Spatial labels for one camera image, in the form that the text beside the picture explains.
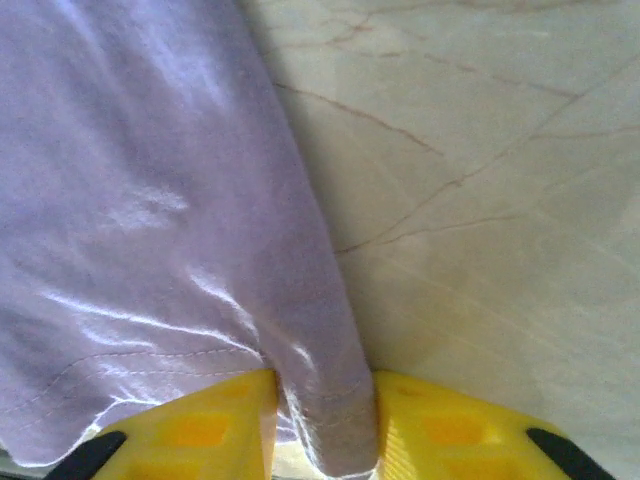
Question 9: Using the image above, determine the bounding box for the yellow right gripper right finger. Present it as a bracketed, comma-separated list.
[372, 369, 617, 480]

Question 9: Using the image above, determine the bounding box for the purple t-shirt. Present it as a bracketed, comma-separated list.
[0, 0, 382, 479]

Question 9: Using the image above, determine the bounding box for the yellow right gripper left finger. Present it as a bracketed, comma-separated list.
[49, 369, 279, 480]

